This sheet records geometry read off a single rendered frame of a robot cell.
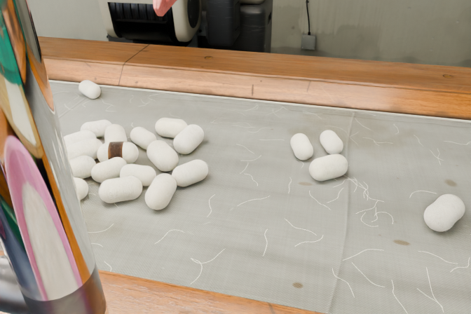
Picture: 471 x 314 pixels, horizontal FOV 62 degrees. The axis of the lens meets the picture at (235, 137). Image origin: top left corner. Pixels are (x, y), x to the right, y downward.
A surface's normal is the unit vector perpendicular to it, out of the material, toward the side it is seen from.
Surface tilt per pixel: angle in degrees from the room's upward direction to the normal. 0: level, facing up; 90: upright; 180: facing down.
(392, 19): 90
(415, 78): 0
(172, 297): 0
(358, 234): 0
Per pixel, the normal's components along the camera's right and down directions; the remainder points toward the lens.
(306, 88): -0.15, -0.26
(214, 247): 0.00, -0.86
